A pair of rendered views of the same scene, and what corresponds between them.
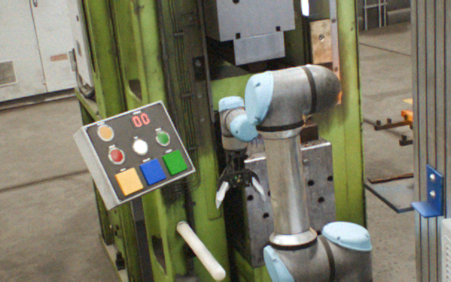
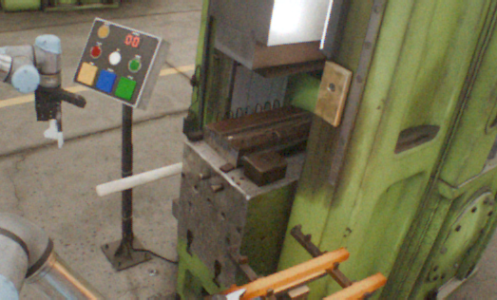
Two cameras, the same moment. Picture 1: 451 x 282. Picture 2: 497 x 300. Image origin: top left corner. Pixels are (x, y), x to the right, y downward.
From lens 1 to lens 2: 261 cm
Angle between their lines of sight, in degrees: 59
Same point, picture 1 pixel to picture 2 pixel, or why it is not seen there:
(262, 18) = (242, 12)
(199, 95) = (226, 65)
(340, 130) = (322, 213)
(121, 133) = (112, 40)
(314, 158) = (230, 196)
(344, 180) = not seen: hidden behind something
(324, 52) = (329, 108)
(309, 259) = not seen: outside the picture
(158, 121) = (143, 50)
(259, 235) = (183, 213)
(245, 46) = (224, 33)
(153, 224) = not seen: hidden behind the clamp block
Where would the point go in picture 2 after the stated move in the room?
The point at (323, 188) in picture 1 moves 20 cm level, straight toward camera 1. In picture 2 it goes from (232, 233) to (172, 234)
